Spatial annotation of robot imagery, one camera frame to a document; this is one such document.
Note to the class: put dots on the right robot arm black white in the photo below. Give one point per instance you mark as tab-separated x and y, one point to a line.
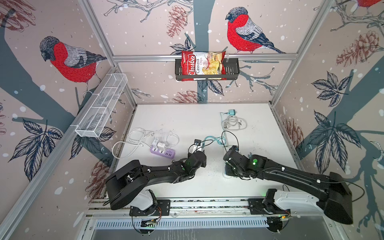
333	194

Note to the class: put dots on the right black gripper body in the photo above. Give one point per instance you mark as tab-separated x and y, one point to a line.
230	172

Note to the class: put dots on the purple power strip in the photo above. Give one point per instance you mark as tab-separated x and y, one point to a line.
169	153

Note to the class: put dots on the white charger plug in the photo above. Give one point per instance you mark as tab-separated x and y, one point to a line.
162	147

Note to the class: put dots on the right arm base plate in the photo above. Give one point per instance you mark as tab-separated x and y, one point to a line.
260	206

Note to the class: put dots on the white wire mesh shelf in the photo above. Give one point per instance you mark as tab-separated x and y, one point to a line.
100	110

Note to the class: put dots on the red cassava chips bag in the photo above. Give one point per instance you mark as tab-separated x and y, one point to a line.
202	63

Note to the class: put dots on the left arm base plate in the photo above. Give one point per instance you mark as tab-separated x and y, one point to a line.
157	209

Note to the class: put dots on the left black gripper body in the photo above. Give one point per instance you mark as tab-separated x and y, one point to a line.
204	164

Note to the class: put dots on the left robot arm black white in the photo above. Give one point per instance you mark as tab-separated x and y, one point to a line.
127	182

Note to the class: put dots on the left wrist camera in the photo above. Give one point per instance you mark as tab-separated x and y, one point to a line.
197	146

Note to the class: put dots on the black wall basket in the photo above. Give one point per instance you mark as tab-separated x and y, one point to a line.
227	70

